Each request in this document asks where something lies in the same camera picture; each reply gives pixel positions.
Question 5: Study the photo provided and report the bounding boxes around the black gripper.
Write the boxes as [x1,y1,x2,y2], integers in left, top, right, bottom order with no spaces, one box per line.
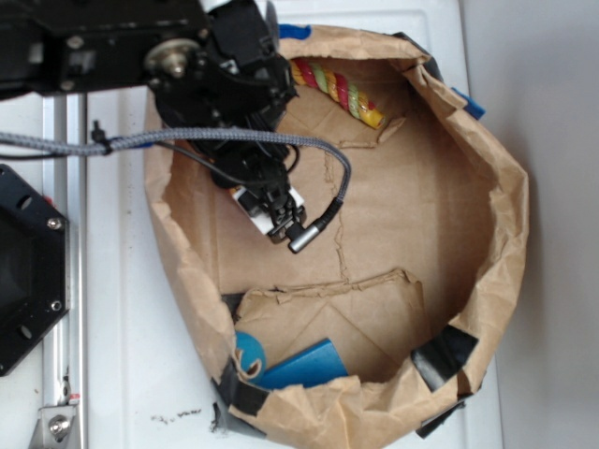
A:
[148,1,299,223]

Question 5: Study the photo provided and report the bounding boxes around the multicolored twisted rope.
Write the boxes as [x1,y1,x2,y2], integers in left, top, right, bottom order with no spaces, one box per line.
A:
[289,57,386,130]

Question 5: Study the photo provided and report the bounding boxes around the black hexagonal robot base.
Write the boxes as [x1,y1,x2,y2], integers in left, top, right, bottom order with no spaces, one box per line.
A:
[1,164,68,377]

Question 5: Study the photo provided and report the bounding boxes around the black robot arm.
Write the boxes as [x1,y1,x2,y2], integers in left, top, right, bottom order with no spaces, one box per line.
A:
[1,1,305,246]

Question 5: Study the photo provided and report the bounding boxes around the brown paper bag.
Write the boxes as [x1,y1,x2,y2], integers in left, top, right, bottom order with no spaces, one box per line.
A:
[145,26,529,448]

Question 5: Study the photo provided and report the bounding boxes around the blue rectangular block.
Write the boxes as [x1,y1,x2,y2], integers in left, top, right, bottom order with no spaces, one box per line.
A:
[257,339,348,390]

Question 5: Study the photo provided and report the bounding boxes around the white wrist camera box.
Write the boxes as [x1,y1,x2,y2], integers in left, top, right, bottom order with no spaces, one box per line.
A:
[231,187,306,243]

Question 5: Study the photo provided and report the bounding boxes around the grey braided cable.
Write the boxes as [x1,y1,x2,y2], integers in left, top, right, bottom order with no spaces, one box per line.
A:
[0,128,353,254]

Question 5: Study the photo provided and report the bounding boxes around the aluminium extrusion rail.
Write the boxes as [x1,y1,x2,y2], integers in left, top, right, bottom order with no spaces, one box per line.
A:
[40,93,89,449]

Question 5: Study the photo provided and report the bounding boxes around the metal corner bracket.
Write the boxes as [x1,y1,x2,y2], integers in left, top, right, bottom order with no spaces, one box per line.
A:
[28,405,80,449]

